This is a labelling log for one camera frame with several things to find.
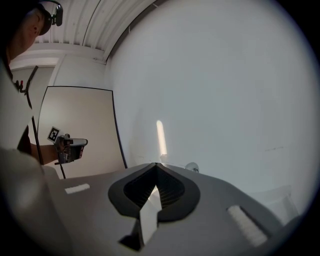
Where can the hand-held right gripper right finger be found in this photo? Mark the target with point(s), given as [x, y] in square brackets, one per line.
[212, 200]

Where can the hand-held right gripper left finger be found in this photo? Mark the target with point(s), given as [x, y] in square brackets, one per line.
[100, 200]

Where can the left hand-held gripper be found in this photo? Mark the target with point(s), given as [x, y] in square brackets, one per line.
[63, 152]

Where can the person's left forearm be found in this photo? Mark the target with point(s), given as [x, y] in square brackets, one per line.
[46, 153]

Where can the person's left hand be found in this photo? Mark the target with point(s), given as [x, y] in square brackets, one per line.
[81, 152]

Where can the person's black shirt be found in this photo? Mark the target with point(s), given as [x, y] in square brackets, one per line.
[25, 145]

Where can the person's face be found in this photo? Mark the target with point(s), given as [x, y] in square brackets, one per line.
[27, 32]

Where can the beige panel with black frame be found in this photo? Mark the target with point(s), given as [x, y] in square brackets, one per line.
[82, 112]

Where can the black head-worn camera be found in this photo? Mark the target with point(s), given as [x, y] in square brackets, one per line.
[58, 15]

